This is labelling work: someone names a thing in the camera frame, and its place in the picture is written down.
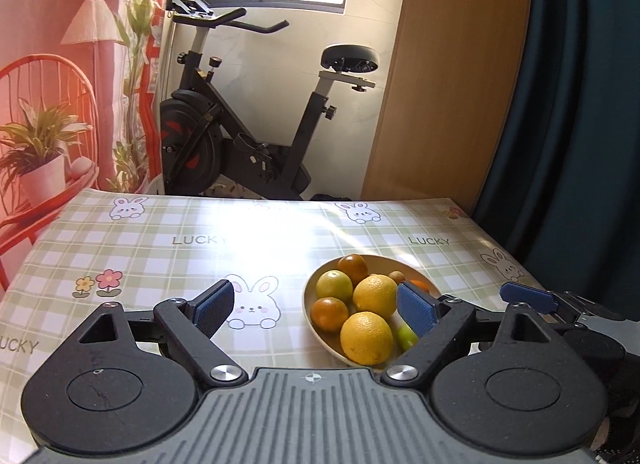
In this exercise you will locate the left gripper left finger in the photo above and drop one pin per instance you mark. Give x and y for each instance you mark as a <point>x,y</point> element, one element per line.
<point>125,379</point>

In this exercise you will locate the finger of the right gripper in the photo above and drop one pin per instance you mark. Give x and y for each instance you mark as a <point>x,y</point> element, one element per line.
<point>562,305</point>
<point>535,372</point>

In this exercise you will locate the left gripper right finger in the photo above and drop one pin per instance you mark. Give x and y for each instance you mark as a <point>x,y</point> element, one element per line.
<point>436,370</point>

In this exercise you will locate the small orange tangerine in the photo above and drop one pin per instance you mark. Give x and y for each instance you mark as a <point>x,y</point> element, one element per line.
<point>420,284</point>

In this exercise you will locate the large yellow orange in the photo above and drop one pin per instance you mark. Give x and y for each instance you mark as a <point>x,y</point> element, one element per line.
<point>376,293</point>

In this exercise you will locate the orange-brown tangerine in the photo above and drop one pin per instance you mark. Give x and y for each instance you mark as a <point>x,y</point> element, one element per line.
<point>329,314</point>

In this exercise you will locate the dark orange-green tangerine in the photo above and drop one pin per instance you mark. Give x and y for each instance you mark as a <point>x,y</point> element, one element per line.
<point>355,267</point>

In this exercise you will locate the yellow-green round fruit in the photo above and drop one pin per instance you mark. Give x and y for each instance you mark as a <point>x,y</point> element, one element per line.
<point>336,284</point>

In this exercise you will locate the dark teal curtain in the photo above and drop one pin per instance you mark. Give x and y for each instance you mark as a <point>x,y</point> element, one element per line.
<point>562,193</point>

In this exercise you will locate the green citrus fruit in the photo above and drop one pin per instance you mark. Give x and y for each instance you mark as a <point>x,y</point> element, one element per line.
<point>406,337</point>

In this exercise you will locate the green plaid tablecloth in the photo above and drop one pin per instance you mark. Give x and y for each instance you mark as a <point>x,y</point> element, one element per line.
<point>179,246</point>

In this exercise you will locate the beige plate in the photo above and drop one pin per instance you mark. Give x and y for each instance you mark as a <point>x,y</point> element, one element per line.
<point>351,305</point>

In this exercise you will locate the wooden wardrobe panel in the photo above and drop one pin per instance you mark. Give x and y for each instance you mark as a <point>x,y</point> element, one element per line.
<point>450,86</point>

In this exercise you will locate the printed pink backdrop cloth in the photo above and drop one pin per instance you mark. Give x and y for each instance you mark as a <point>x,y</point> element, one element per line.
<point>79,109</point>

